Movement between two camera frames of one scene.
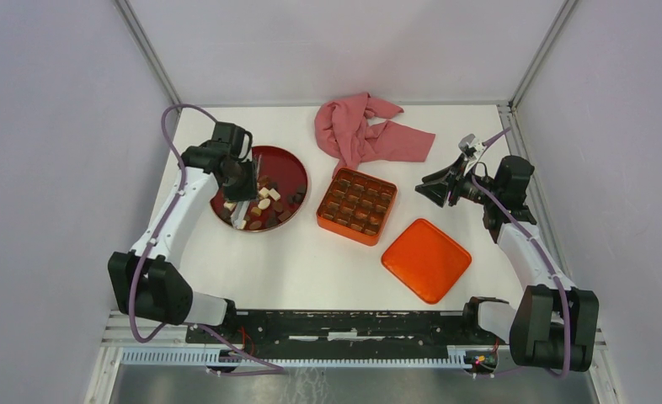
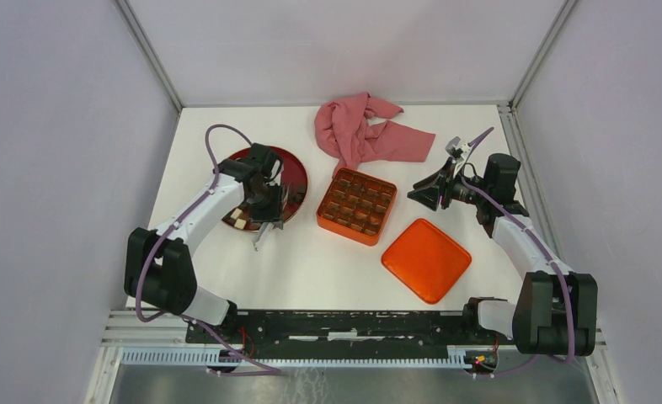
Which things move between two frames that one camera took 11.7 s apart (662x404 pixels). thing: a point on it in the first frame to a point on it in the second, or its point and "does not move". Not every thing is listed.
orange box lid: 426,262 does not move
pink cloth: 345,132 does not move
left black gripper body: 243,185 to 266,207
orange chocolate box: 356,205 does not move
